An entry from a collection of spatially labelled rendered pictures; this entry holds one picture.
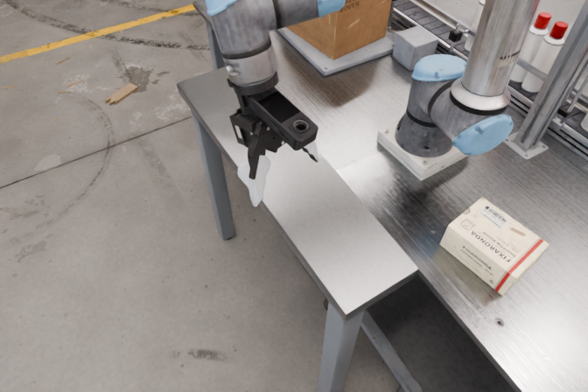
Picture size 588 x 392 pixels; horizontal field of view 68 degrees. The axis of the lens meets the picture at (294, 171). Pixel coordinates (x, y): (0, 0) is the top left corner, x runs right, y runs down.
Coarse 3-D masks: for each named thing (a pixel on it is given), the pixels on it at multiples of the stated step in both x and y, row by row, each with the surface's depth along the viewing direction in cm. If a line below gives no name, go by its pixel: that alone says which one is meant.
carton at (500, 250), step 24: (480, 216) 93; (504, 216) 93; (456, 240) 92; (480, 240) 89; (504, 240) 89; (528, 240) 89; (480, 264) 90; (504, 264) 86; (528, 264) 86; (504, 288) 87
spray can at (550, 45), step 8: (560, 24) 112; (568, 24) 112; (552, 32) 114; (560, 32) 113; (544, 40) 116; (552, 40) 114; (560, 40) 114; (544, 48) 116; (552, 48) 115; (560, 48) 115; (536, 56) 120; (544, 56) 117; (552, 56) 117; (536, 64) 120; (544, 64) 119; (552, 64) 119; (528, 72) 124; (544, 72) 120; (528, 80) 124; (536, 80) 123; (528, 88) 125; (536, 88) 125
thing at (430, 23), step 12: (408, 0) 164; (408, 12) 158; (420, 12) 158; (420, 24) 152; (432, 24) 152; (444, 24) 152; (444, 36) 147; (456, 48) 142; (516, 84) 129; (528, 96) 125; (576, 108) 121; (576, 120) 118
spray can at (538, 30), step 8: (544, 16) 115; (536, 24) 117; (544, 24) 116; (528, 32) 119; (536, 32) 118; (544, 32) 117; (528, 40) 120; (536, 40) 119; (528, 48) 121; (536, 48) 121; (520, 56) 124; (528, 56) 123; (520, 72) 127; (512, 80) 130; (520, 80) 129
